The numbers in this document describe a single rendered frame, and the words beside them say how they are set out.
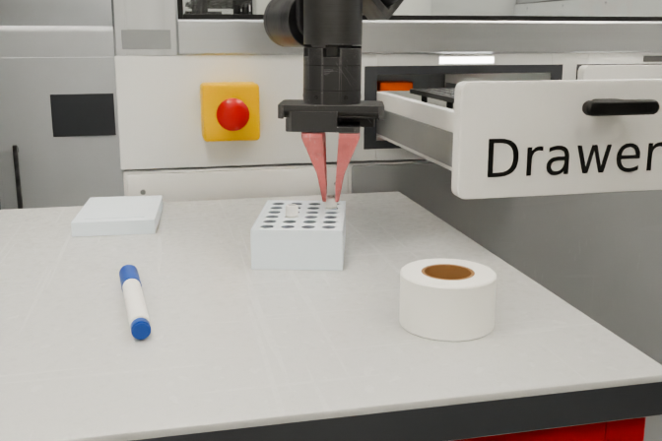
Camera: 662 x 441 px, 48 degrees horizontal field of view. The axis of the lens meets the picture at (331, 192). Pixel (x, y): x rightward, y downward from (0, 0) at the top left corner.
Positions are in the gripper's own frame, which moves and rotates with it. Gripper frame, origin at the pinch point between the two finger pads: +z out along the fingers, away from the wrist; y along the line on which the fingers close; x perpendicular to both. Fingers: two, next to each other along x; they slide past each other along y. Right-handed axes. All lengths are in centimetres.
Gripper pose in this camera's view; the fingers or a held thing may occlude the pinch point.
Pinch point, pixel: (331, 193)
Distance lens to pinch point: 75.6
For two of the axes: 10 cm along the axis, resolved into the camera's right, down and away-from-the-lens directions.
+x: -0.4, 2.0, -9.8
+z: -0.1, 9.8, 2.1
